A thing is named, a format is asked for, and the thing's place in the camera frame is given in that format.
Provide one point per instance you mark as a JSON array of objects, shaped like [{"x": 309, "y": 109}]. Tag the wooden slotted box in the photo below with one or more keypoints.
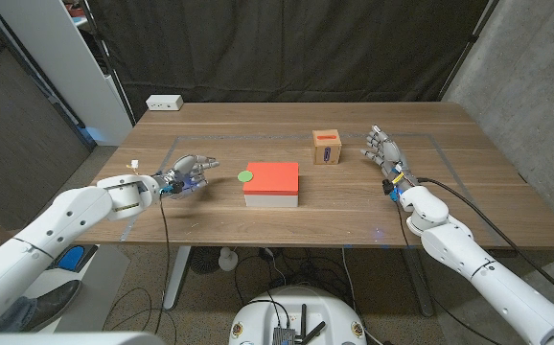
[{"x": 327, "y": 151}]

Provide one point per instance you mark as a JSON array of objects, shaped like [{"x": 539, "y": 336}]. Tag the grey electronics module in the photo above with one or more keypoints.
[{"x": 284, "y": 336}]

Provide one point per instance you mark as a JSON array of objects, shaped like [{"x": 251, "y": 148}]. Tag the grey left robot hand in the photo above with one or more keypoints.
[{"x": 186, "y": 175}]

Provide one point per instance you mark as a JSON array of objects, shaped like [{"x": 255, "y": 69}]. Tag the white table leg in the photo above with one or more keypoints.
[{"x": 177, "y": 278}]

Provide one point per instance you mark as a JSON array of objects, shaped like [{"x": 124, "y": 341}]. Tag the white power outlet box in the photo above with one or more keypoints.
[{"x": 164, "y": 102}]

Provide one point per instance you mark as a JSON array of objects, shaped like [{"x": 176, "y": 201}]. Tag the small white round stand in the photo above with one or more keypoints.
[{"x": 228, "y": 261}]

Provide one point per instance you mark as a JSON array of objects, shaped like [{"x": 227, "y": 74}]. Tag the person leg in jeans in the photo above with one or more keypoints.
[{"x": 16, "y": 316}]

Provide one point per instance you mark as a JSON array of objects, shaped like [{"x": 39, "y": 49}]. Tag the white cabinet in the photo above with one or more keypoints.
[{"x": 61, "y": 57}]

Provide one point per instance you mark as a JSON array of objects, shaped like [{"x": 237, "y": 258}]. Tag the red topped white block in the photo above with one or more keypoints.
[{"x": 271, "y": 178}]

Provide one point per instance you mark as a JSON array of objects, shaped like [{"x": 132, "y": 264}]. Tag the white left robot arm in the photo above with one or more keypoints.
[{"x": 56, "y": 230}]

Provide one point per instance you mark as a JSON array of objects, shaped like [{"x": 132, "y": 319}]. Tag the grey table leg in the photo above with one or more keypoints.
[{"x": 418, "y": 282}]

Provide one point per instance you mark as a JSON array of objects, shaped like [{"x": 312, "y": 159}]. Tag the black leather shoe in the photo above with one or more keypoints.
[{"x": 56, "y": 302}]

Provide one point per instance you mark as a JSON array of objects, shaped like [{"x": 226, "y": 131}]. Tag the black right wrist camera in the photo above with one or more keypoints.
[{"x": 388, "y": 187}]

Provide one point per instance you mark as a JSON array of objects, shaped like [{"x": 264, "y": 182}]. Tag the black round fan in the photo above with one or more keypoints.
[{"x": 204, "y": 261}]

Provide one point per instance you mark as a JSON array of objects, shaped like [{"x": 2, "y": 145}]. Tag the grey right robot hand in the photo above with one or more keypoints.
[{"x": 392, "y": 155}]

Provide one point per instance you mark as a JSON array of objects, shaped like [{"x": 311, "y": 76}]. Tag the green round coin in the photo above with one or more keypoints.
[{"x": 245, "y": 176}]

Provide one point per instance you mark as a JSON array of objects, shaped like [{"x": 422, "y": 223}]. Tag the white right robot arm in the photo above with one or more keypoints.
[{"x": 488, "y": 278}]

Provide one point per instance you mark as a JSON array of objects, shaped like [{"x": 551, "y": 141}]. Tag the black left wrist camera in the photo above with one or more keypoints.
[{"x": 177, "y": 188}]

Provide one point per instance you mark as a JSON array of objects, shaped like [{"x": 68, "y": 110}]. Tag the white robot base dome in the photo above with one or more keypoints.
[{"x": 258, "y": 321}]

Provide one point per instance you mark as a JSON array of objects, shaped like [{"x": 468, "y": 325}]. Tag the black backdrop stand pole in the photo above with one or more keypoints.
[
  {"x": 468, "y": 42},
  {"x": 106, "y": 57}
]

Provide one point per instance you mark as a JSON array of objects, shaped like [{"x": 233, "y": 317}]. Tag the black antenna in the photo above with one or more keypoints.
[
  {"x": 314, "y": 331},
  {"x": 303, "y": 321}
]

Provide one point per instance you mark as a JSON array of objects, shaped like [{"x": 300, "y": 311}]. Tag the black curtain backdrop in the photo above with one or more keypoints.
[{"x": 282, "y": 48}]

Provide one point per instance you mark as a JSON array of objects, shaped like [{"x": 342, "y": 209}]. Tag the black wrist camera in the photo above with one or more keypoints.
[
  {"x": 388, "y": 187},
  {"x": 177, "y": 188}
]

